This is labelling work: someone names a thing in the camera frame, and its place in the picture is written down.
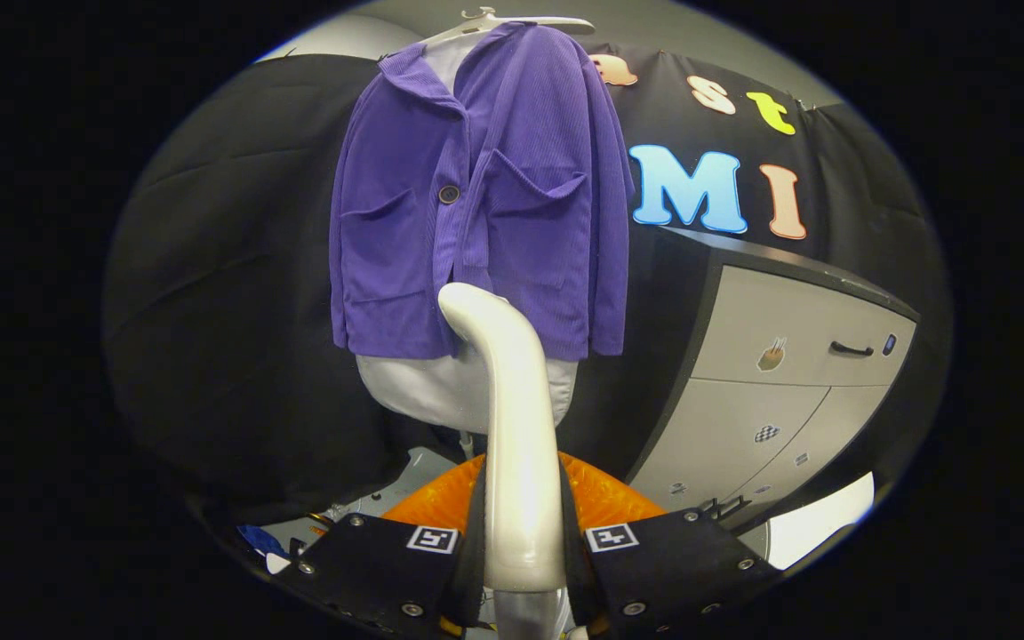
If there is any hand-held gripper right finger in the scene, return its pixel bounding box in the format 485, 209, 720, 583
556, 452, 781, 639

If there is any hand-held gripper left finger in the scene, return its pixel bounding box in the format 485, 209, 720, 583
294, 453, 488, 636

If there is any white garment steamer head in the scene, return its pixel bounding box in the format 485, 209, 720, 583
437, 282, 568, 595

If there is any purple corduroy jacket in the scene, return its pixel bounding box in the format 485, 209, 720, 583
328, 22, 636, 361

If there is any white clothes hanger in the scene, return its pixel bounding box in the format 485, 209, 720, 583
419, 7, 596, 45

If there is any white padded mannequin form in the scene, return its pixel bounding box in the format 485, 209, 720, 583
356, 37, 580, 436

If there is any blue cloth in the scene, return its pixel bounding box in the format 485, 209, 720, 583
236, 524, 291, 559

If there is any grey cabinet with dark top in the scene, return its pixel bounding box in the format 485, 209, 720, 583
623, 227, 922, 534

